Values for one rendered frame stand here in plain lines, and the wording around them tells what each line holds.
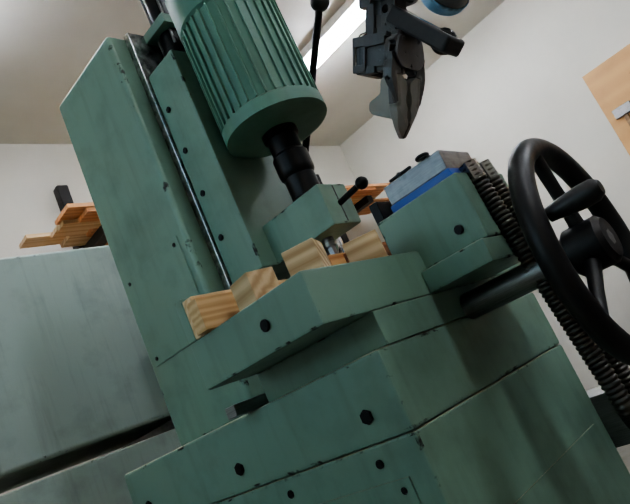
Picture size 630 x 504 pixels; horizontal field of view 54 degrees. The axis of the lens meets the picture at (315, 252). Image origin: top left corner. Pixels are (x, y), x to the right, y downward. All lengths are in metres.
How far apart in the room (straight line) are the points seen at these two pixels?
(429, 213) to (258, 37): 0.41
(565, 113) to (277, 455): 3.73
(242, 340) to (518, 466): 0.36
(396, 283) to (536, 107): 3.71
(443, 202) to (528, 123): 3.64
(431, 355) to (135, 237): 0.62
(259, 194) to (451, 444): 0.54
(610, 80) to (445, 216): 3.48
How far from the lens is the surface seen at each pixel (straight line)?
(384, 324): 0.68
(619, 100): 4.19
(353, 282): 0.67
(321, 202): 0.92
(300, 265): 0.68
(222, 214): 1.02
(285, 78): 0.98
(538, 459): 0.84
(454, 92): 4.68
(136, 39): 1.24
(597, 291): 0.71
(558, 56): 4.37
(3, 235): 3.42
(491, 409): 0.79
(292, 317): 0.63
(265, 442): 0.80
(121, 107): 1.17
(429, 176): 0.80
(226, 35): 1.02
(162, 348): 1.12
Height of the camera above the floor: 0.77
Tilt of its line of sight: 13 degrees up
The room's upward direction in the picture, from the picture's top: 24 degrees counter-clockwise
